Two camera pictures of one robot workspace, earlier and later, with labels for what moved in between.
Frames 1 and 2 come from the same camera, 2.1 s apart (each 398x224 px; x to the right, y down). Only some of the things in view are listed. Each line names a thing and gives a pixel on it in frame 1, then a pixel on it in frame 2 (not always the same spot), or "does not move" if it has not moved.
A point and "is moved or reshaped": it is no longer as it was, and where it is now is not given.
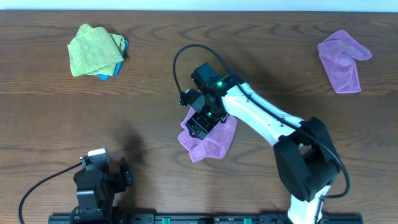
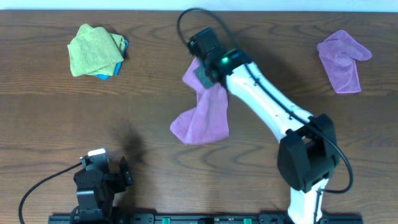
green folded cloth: x=96 y=51 does not move
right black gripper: x=194 y=124 to x=200 y=71
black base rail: x=201 y=218 does not move
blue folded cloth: x=104 y=77 does not move
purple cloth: x=216 y=145 is moved or reshaped
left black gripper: x=122 y=177 does not move
